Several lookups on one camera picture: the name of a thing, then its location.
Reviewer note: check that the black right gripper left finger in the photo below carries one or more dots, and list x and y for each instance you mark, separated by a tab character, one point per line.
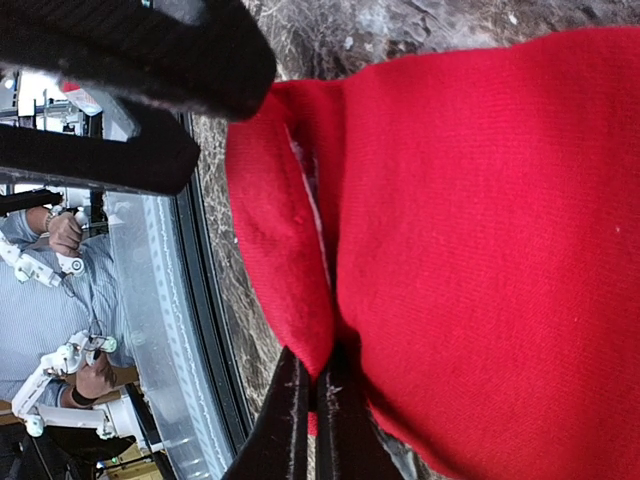
277	445

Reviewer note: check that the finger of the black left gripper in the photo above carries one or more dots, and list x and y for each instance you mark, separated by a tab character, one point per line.
159	158
214	61

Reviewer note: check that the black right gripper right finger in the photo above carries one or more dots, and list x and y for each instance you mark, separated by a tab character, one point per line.
346	444

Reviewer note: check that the red santa sock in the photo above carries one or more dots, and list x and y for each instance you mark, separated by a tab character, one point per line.
467	224

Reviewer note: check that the person in striped shirt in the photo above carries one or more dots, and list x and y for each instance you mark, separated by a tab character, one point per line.
36	319

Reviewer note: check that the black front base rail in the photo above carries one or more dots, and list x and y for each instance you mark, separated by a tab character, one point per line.
206	235

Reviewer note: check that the white slotted cable duct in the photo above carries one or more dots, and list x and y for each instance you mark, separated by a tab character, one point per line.
162	337

